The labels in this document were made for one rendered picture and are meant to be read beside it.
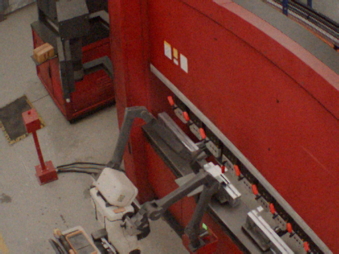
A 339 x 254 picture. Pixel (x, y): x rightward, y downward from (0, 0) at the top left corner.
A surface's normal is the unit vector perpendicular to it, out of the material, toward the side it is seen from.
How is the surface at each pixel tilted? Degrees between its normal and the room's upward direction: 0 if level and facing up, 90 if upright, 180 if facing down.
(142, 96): 90
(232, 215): 0
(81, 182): 0
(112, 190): 48
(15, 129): 0
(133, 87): 90
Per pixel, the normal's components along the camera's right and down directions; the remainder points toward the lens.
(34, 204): -0.04, -0.78
